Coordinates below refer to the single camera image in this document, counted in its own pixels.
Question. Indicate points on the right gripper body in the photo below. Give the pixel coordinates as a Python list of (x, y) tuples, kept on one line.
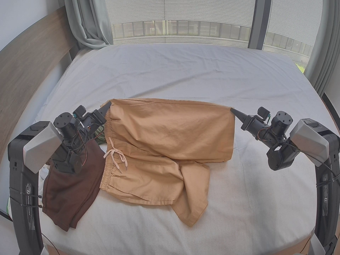
[(255, 126)]

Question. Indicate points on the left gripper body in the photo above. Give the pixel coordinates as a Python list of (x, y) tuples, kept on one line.
[(95, 118)]

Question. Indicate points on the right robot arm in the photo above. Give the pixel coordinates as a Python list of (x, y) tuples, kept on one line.
[(308, 142)]

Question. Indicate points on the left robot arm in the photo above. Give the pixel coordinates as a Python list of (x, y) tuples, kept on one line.
[(39, 147)]

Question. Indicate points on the bed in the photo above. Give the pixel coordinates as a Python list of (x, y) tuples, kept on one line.
[(186, 70)]

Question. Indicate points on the green garment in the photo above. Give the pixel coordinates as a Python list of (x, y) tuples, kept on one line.
[(100, 135)]

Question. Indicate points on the brown garment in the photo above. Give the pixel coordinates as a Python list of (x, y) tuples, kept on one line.
[(71, 190)]

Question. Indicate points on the grey-green curtain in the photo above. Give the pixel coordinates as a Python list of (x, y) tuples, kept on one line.
[(329, 36), (85, 14)]

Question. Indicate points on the window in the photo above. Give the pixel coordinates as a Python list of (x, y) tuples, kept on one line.
[(186, 9)]

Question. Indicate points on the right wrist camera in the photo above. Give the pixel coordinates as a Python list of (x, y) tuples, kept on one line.
[(263, 113)]

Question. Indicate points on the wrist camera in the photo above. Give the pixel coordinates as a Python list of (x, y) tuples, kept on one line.
[(79, 112), (263, 113)]

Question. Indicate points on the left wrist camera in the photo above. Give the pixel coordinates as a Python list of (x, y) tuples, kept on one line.
[(79, 112)]

